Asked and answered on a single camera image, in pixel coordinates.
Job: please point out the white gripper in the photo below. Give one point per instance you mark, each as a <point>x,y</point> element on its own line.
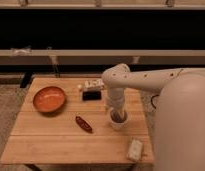
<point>116,99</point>

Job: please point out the white ceramic cup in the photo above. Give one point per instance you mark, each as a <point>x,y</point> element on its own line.
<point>120,123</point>

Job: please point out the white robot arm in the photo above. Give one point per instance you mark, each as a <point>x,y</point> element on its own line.
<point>179,137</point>

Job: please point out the orange ceramic bowl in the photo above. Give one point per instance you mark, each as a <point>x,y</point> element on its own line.
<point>49,99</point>

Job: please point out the black rectangular block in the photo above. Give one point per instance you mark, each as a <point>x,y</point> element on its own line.
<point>91,95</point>

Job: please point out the white patterned box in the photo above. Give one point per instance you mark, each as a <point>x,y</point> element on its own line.
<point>91,85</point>

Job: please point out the red-brown oblong object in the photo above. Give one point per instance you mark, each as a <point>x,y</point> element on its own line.
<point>83,124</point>

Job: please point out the white packet at table edge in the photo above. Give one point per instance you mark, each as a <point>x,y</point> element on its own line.
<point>135,150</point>

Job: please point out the wooden table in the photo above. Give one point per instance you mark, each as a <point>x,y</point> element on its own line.
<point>58,139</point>

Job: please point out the black table leg bracket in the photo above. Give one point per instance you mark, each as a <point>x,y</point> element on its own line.
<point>26,79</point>

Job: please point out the grey horizontal rail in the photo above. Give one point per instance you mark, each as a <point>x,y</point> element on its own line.
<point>41,57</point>

